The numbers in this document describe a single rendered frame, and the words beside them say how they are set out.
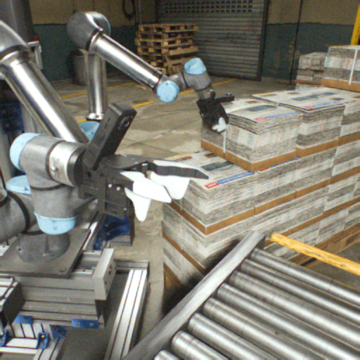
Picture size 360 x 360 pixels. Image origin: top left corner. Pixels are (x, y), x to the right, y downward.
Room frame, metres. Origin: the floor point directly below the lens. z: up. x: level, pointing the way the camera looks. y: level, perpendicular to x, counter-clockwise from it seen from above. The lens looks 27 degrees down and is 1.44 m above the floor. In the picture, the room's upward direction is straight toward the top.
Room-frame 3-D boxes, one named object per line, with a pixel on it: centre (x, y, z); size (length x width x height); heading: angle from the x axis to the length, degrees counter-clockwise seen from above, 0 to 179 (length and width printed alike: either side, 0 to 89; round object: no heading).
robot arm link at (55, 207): (0.58, 0.24, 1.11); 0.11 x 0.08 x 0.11; 150
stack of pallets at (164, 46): (8.42, 0.26, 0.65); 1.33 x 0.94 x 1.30; 146
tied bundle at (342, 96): (1.88, -0.86, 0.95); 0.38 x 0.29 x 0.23; 32
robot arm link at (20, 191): (0.81, 0.41, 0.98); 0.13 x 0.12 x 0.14; 150
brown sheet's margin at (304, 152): (1.72, -0.61, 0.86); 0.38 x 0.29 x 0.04; 33
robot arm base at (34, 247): (0.81, 0.41, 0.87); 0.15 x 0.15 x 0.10
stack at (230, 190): (1.64, -0.50, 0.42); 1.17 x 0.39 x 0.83; 123
